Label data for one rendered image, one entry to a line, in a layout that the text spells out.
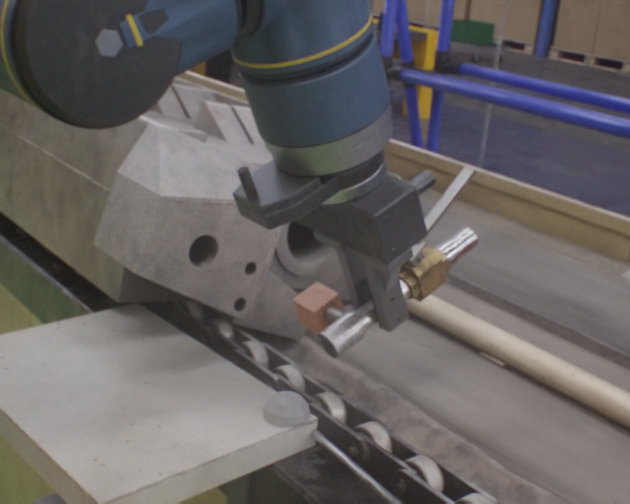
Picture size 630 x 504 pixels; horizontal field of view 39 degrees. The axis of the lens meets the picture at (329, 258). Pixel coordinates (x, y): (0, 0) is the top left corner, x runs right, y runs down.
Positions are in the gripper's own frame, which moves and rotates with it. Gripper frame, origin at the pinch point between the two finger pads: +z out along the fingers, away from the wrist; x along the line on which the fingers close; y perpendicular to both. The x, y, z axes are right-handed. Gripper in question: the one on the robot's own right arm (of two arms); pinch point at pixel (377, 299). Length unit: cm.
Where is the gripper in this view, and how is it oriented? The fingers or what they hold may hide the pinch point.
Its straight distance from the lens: 81.7
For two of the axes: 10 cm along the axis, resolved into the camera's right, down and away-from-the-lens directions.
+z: 2.5, 7.8, 5.7
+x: -6.2, -3.2, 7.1
